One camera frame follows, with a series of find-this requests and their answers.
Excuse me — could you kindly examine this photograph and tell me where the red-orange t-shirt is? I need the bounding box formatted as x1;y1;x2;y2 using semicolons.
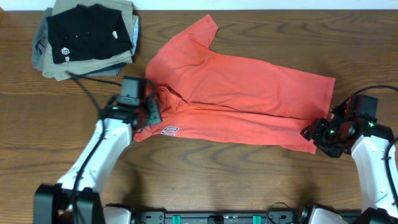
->
134;16;335;153

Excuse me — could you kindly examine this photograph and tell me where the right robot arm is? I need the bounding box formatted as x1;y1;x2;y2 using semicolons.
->
301;95;397;223

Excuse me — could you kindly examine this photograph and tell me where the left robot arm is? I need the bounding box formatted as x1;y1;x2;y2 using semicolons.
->
33;76;162;223

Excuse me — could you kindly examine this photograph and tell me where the folded light blue garment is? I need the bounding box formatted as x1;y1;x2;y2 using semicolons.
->
131;15;139;55

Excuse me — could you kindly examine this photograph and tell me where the folded grey garment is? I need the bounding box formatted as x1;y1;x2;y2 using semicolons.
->
32;7;53;72

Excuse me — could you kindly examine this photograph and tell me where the right black camera cable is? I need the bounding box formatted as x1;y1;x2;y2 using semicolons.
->
340;85;398;212

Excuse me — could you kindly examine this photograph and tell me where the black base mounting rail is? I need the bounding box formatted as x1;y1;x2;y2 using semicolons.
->
102;203;364;224

